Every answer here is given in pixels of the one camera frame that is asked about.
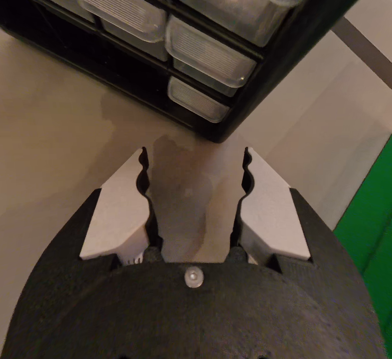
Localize black drawer cabinet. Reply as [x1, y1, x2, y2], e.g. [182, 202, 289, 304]
[0, 0, 392, 143]

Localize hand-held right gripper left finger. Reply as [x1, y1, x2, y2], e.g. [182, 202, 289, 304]
[80, 147, 163, 266]

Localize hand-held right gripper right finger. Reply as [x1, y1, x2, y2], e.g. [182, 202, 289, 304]
[230, 146, 313, 265]

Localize rows of clear cabinet drawers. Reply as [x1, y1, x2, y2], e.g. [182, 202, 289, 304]
[0, 0, 325, 123]

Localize green plastic bin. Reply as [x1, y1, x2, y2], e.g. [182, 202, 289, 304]
[334, 144, 392, 329]

